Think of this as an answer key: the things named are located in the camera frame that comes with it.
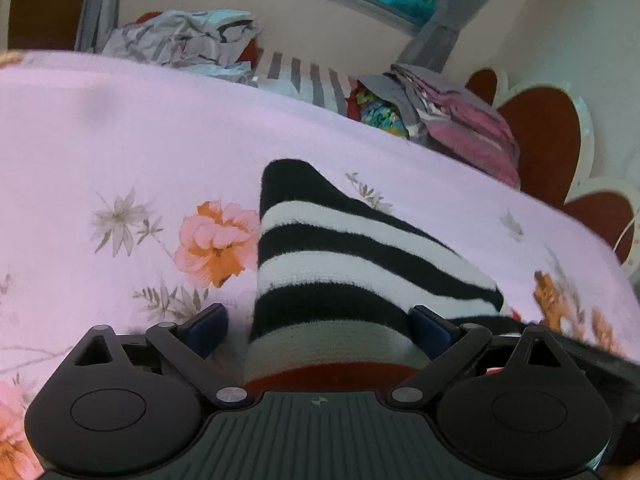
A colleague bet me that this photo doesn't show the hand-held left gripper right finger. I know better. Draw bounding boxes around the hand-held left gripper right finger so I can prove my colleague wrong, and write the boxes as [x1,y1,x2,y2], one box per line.
[385,305,577,409]

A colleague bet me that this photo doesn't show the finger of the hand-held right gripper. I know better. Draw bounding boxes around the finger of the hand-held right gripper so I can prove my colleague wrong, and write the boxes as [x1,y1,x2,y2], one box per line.
[547,329,640,378]

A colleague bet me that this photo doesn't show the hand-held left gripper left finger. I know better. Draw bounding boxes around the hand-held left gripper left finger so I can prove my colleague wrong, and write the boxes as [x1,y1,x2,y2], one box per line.
[56,303,256,409]

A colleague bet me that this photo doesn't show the black white red striped sock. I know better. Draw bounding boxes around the black white red striped sock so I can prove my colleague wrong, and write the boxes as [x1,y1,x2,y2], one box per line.
[242,159,523,393]

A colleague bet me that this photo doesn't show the pink folded clothes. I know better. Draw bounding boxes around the pink folded clothes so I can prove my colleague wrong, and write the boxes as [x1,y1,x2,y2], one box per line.
[424,85,522,190]

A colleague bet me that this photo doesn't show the red heart-shaped headboard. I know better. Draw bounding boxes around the red heart-shaped headboard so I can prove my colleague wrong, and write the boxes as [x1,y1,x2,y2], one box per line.
[462,67,640,267]

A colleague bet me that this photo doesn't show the pink floral bed sheet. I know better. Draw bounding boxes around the pink floral bed sheet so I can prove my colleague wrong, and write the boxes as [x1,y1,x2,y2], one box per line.
[0,50,640,480]

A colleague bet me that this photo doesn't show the colourful patterned cloth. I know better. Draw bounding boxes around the colourful patterned cloth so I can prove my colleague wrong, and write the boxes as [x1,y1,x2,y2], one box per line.
[356,87,412,140]

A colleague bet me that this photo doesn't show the grey folded cloth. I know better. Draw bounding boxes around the grey folded cloth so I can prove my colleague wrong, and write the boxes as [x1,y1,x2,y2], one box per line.
[357,62,482,127]

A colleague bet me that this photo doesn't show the grey white striped cloth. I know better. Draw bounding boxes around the grey white striped cloth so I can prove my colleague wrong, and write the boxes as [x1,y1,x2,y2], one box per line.
[256,49,362,112]

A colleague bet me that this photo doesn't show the red cloth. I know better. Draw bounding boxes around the red cloth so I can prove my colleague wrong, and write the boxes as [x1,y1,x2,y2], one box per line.
[239,39,262,80]

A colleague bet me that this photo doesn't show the grey patterned crumpled cloth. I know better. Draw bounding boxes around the grey patterned crumpled cloth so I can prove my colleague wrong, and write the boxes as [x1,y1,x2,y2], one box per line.
[102,9,263,86]

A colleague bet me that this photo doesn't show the grey curtain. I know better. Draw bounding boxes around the grey curtain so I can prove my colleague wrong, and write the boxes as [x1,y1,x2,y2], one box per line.
[400,0,495,72]
[75,0,127,55]

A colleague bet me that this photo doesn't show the brown wooden door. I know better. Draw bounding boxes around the brown wooden door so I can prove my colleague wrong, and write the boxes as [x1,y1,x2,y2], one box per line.
[7,0,95,52]

